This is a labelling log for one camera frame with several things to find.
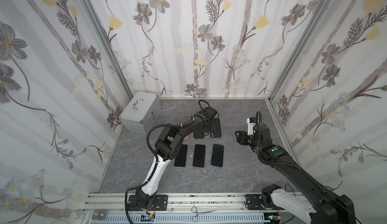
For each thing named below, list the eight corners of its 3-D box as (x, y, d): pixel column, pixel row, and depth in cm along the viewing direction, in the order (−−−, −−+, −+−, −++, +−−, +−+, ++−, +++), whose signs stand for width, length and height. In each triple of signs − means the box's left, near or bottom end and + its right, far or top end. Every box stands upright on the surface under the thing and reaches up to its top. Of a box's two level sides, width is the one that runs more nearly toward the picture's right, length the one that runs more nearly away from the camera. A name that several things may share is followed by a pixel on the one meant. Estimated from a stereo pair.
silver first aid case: (127, 131, 103) (118, 117, 90) (144, 105, 118) (138, 90, 106) (148, 136, 100) (142, 123, 88) (163, 109, 116) (159, 94, 103)
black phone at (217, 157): (210, 165, 89) (210, 163, 87) (212, 145, 97) (213, 143, 96) (222, 167, 88) (222, 166, 87) (223, 147, 97) (224, 145, 95)
